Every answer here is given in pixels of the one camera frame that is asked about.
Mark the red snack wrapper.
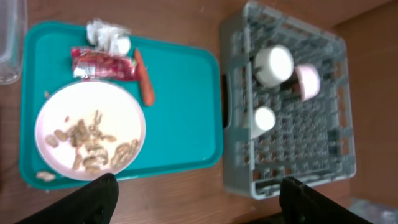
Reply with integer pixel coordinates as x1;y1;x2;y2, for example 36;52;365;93
70;47;140;82

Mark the large white plate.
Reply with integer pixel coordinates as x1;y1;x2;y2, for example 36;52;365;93
34;81;146;181

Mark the white cup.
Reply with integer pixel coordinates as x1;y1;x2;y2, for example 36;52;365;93
247;106;276;139

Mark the white bowl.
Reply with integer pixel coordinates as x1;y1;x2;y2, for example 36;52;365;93
254;45;294;88

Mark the clear plastic bin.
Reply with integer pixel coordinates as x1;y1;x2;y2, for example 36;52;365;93
1;0;28;85

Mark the white tissue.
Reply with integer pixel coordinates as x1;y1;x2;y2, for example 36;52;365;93
86;19;131;56

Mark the orange carrot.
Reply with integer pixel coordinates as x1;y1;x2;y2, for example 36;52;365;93
134;48;155;106

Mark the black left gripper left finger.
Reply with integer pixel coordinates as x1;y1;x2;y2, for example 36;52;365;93
17;173;119;224

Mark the teal plastic tray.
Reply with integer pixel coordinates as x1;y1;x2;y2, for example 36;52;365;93
19;22;223;190

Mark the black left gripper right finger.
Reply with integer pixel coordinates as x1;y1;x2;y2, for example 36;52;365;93
279;177;370;224

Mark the grey dish rack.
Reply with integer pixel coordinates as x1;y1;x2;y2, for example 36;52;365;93
220;1;356;200

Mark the peanut shell on tray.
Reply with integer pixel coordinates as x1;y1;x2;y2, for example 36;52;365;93
36;171;56;182

